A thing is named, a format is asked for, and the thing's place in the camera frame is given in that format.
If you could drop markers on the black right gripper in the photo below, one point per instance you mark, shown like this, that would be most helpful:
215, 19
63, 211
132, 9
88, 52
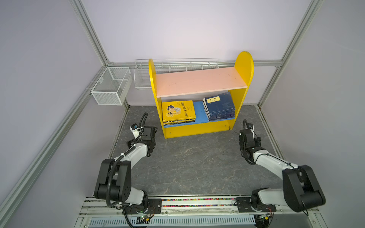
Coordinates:
257, 143

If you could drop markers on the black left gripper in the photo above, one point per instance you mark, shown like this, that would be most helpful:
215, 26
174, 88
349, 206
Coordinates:
131, 142

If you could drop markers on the yellow cartoon book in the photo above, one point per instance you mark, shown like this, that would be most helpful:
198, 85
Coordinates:
178, 110
167, 123

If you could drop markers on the blue book yellow label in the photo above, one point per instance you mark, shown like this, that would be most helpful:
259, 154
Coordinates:
220, 103

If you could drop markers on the blue book bottom stack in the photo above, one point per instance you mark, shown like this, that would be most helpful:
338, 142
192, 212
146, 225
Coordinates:
222, 115

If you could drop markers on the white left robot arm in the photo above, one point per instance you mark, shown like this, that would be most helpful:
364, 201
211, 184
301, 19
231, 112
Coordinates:
114, 182

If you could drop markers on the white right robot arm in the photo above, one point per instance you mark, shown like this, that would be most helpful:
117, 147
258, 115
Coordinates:
300, 188

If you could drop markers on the yellow bookshelf with coloured shelves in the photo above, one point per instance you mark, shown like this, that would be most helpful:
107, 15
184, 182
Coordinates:
236, 80

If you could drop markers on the white mesh basket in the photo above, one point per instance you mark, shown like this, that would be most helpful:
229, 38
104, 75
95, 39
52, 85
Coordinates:
112, 86

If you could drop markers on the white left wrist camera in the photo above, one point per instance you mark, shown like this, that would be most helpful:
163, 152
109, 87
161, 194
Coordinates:
137, 130

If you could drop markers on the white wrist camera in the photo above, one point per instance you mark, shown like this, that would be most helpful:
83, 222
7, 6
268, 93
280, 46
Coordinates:
250, 126
137, 130

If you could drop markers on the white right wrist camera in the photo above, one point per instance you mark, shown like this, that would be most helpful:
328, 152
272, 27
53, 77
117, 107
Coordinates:
250, 126

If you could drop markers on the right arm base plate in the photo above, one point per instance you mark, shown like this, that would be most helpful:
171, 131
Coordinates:
246, 204

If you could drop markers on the white wire rack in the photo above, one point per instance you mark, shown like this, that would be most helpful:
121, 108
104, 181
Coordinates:
163, 66

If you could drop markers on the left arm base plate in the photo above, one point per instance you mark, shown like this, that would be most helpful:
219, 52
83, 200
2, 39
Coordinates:
148, 206

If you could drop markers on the aluminium frame rail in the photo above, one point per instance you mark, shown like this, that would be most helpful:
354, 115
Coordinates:
51, 58

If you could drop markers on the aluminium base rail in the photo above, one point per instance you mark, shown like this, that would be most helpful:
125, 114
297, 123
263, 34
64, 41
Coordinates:
207, 211

